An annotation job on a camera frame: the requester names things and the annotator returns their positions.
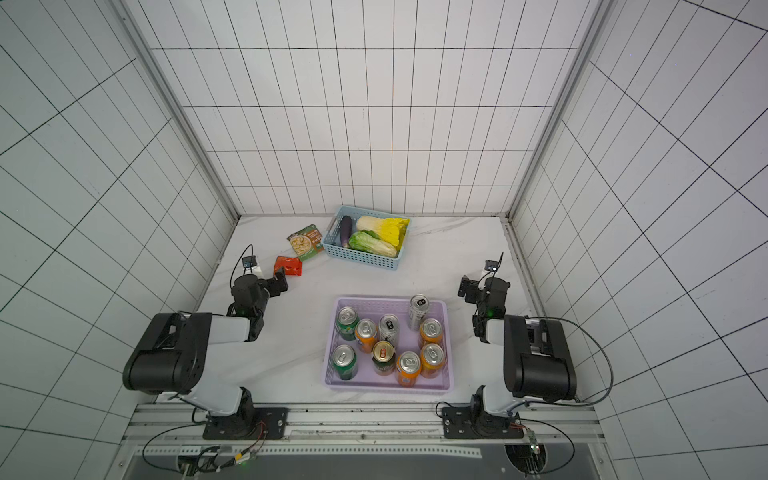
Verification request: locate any white Monster can back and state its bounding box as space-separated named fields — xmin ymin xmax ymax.
xmin=407 ymin=294 xmax=430 ymax=331

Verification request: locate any white monster can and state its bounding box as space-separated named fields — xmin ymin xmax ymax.
xmin=378 ymin=313 xmax=400 ymax=347
xmin=407 ymin=294 xmax=430 ymax=331

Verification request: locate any green soda can back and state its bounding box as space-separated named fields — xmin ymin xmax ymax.
xmin=335 ymin=306 xmax=360 ymax=341

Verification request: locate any green soda can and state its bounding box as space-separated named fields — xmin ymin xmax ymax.
xmin=330 ymin=344 xmax=358 ymax=381
xmin=335 ymin=306 xmax=360 ymax=341

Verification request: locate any orange can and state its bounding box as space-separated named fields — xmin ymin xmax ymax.
xmin=396 ymin=351 xmax=422 ymax=388
xmin=355 ymin=318 xmax=378 ymax=353
xmin=420 ymin=342 xmax=446 ymax=378
xmin=419 ymin=318 xmax=444 ymax=347

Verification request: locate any green soda can front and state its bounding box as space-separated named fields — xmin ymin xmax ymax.
xmin=330 ymin=344 xmax=358 ymax=381

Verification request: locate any purple plastic basket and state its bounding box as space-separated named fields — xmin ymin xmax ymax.
xmin=322 ymin=296 xmax=454 ymax=394

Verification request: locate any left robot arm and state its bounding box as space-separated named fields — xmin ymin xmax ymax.
xmin=123 ymin=269 xmax=288 ymax=441

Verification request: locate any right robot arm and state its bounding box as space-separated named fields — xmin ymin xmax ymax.
xmin=458 ymin=276 xmax=577 ymax=435

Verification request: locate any blue plastic basket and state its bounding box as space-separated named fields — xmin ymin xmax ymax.
xmin=322 ymin=206 xmax=409 ymax=270

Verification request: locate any red snack packet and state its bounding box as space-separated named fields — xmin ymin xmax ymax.
xmin=273 ymin=256 xmax=303 ymax=276

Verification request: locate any green snack packet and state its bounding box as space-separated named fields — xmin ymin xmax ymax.
xmin=287 ymin=224 xmax=324 ymax=262

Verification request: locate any purple eggplant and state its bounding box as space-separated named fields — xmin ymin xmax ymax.
xmin=339 ymin=215 xmax=354 ymax=248

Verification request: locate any yellow napa cabbage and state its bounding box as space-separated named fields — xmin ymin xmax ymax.
xmin=356 ymin=216 xmax=410 ymax=250

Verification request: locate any green lettuce head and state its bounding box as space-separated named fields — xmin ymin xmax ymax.
xmin=348 ymin=230 xmax=398 ymax=258

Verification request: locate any green can gold lid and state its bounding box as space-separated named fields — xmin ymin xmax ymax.
xmin=372 ymin=341 xmax=396 ymax=376

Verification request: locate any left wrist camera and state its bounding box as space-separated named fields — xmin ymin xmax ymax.
xmin=241 ymin=255 xmax=258 ymax=271

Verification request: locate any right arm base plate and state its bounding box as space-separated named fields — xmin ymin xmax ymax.
xmin=437 ymin=404 xmax=524 ymax=440

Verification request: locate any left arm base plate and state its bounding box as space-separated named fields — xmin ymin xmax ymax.
xmin=202 ymin=407 xmax=289 ymax=441

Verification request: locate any aluminium mounting rail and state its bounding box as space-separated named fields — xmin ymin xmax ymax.
xmin=113 ymin=403 xmax=609 ymax=469

